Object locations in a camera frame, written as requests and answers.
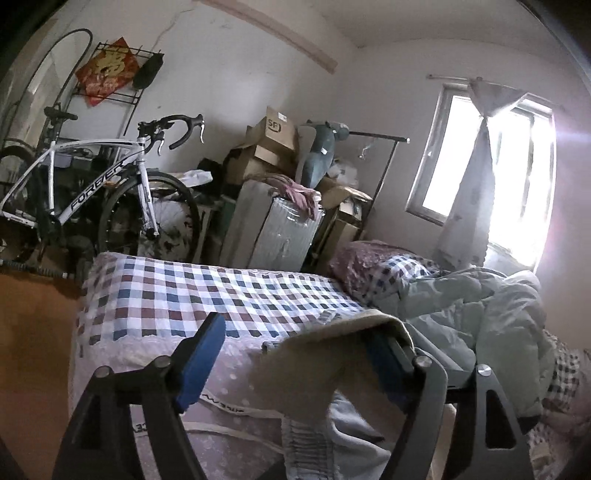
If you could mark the plaid checkered bed sheet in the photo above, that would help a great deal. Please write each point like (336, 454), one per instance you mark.
(133, 306)

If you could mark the light blue grey garment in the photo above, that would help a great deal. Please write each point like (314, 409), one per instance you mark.
(342, 446)

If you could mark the teal plush toy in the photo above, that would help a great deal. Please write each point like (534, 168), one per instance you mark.
(316, 150)

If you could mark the stacked cardboard boxes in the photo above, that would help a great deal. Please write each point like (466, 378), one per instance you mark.
(271, 147)

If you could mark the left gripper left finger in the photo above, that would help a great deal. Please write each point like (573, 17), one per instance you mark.
(99, 441)

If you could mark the black wire wall rack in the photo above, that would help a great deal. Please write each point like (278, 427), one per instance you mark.
(112, 117)

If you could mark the white road bicycle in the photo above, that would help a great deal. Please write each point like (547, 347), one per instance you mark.
(128, 208)

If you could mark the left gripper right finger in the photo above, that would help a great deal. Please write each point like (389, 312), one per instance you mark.
(462, 428)

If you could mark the plaid pillow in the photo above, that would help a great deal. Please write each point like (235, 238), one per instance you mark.
(371, 269)

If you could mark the window with curtain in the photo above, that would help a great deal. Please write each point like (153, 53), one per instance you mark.
(487, 175)

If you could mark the red fu decoration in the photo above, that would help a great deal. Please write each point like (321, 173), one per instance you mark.
(109, 70)

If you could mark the tan khaki garment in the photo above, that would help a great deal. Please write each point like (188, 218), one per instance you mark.
(367, 358)

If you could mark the plaid folded quilt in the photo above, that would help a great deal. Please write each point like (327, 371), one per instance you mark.
(569, 389)

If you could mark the pink cloth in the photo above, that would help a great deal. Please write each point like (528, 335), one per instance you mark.
(307, 200)

